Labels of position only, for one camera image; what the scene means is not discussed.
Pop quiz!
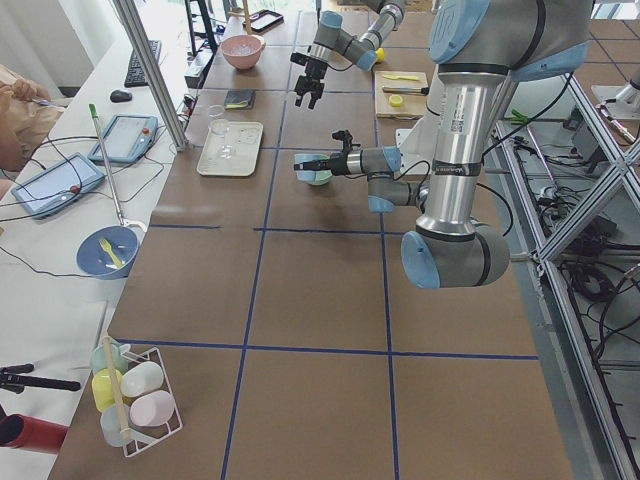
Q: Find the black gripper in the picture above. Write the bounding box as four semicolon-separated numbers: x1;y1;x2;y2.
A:
290;52;329;109
294;130;361;176

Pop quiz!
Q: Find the light blue plastic cup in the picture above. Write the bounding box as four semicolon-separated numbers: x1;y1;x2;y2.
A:
294;153;322;183

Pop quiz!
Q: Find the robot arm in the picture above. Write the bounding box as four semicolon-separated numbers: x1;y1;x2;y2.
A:
294;1;593;289
290;0;406;109

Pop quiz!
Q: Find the green bowl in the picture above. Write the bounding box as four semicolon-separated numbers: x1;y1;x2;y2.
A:
294;153;332;186

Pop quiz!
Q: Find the pink bowl with ice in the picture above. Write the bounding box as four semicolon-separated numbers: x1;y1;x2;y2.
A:
220;35;266;70

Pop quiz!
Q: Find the blue bowl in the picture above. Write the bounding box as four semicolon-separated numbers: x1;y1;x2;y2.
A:
76;226;140;280

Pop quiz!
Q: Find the dark grey folded cloth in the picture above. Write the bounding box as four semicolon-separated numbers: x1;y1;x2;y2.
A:
224;89;256;110

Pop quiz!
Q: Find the cream serving tray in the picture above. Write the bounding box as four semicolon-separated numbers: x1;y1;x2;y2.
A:
196;121;263;177

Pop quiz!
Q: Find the yellow plastic knife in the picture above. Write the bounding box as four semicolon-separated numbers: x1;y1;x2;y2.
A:
381;74;421;82

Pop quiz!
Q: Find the clear drinking glass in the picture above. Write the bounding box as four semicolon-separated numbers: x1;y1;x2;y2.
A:
210;118;235;158

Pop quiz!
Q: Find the wooden cutting board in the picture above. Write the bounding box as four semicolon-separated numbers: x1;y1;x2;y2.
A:
374;71;429;119

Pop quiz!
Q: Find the black keyboard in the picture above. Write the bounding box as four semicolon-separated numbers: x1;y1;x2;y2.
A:
123;39;163;89

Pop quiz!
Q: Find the blue teach pendant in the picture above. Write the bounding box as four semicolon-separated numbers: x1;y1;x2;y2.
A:
11;153;106;218
95;114;159;164

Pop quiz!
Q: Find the black computer mouse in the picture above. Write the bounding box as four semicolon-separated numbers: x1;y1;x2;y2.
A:
110;89;133;103

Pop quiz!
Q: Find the yellow plastic fork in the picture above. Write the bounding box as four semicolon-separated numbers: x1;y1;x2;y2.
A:
99;237;124;269

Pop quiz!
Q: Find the white cup in rack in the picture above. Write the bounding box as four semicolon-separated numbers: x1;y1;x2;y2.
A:
121;361;164;397

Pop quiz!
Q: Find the green cup in rack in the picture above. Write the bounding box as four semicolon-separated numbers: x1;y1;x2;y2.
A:
90;340;130;374

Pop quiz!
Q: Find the pink cup in rack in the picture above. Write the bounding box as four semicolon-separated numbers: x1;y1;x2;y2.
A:
130;390;176;427

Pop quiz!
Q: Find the yellow cup in rack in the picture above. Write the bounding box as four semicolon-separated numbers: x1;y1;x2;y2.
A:
91;368;115;413

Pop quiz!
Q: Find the clear cup in rack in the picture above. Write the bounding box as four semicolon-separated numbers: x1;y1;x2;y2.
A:
100;404;127;447

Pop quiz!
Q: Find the red cylinder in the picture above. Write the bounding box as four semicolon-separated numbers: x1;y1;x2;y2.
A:
1;414;68;454

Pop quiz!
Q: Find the black handled knife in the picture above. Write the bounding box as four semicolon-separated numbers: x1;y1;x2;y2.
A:
382;86;430;96

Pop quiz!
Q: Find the aluminium frame post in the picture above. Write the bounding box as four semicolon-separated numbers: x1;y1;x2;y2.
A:
113;0;189;152

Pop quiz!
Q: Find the white wire cup rack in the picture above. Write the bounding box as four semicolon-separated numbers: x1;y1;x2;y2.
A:
100;345;183;458

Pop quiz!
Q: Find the wooden rack handle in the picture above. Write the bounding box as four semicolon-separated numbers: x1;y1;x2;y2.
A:
102;335;131;444

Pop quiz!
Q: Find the black camera tripod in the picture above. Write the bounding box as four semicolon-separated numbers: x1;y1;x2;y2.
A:
1;363;81;394

